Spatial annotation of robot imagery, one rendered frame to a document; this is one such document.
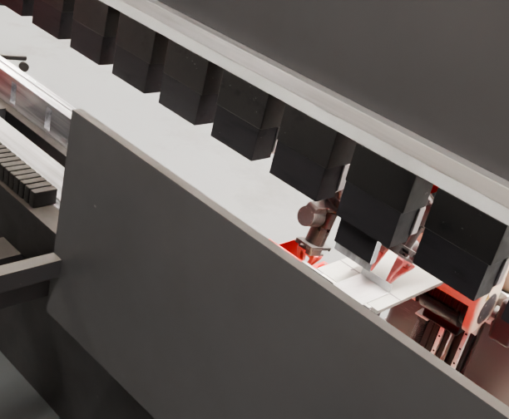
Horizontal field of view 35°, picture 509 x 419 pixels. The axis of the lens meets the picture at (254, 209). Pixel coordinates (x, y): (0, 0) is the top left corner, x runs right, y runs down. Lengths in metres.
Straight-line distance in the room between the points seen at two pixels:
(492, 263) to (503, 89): 0.39
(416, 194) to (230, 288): 0.51
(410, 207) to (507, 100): 0.43
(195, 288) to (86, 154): 0.33
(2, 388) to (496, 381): 1.63
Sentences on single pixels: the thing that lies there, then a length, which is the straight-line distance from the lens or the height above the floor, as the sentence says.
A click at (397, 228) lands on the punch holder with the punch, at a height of 1.22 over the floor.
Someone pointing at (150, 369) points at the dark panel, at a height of 0.99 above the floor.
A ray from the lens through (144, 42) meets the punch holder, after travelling 2.07.
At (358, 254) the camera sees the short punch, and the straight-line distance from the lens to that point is 1.71.
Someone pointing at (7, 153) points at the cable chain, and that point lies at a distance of 1.98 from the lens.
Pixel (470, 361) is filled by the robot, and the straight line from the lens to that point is 2.85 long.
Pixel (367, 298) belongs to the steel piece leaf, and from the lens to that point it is 1.78.
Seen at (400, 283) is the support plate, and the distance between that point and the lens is 1.88.
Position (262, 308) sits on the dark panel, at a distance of 1.19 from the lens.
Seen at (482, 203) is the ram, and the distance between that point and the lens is 1.49.
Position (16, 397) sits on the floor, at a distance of 2.84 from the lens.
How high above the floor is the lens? 1.89
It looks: 26 degrees down
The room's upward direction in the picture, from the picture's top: 14 degrees clockwise
